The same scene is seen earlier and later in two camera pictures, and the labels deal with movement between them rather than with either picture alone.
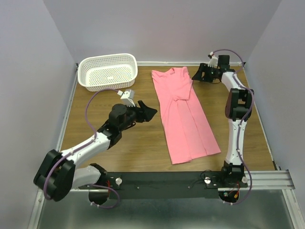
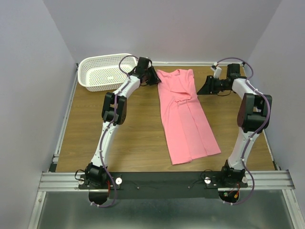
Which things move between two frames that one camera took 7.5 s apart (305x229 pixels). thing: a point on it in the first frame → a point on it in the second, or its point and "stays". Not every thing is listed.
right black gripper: x=203 y=68 → x=208 y=88
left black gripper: x=148 y=112 → x=154 y=79
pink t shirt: x=188 y=131 stays
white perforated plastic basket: x=113 y=71 stays
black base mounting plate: x=167 y=185 stays
